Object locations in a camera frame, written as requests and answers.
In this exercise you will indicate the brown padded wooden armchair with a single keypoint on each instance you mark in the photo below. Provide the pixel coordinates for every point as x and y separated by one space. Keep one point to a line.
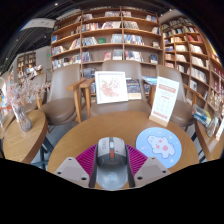
181 113
120 106
63 100

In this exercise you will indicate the distant wooden book shelf unit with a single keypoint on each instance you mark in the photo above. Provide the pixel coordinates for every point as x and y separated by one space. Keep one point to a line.
26 63

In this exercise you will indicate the white framed floral picture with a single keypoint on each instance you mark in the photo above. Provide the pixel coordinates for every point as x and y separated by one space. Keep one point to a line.
111 87

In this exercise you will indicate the small white card sign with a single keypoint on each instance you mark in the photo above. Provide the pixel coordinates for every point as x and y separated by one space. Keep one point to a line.
220 130

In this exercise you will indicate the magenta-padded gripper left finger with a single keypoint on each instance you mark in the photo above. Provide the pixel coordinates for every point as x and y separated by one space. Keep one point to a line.
71 171

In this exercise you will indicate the grey computer mouse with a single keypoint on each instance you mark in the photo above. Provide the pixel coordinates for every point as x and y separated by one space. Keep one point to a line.
111 163

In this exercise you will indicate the dark standing book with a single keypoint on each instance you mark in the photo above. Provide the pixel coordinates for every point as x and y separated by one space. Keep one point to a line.
134 88

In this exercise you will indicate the wide wooden book shelf unit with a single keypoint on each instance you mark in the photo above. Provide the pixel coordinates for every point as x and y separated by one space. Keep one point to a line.
106 33

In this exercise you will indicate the stack of books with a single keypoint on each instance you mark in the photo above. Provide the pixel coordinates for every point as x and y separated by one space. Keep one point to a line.
201 116

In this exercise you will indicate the round light blue mouse pad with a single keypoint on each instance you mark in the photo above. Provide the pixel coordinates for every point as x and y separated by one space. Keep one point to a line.
160 146

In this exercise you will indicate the glass vase with pink flowers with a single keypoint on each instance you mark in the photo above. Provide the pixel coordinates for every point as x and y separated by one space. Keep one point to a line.
22 120

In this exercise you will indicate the white orange table sign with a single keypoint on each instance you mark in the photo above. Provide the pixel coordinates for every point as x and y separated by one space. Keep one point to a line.
164 100

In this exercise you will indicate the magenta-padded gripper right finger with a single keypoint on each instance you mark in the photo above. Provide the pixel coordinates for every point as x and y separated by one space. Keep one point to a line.
151 170

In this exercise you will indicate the glass vase with dried flowers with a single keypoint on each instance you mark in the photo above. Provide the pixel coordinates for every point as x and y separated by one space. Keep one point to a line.
212 126

